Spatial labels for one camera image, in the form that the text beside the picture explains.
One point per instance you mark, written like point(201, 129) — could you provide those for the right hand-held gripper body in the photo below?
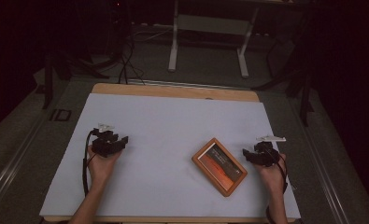
point(267, 154)

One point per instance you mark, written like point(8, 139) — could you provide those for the person's left hand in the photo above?
point(102, 166)

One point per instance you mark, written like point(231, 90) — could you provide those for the person's right hand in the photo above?
point(272, 177)

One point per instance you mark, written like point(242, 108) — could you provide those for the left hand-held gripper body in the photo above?
point(104, 146)

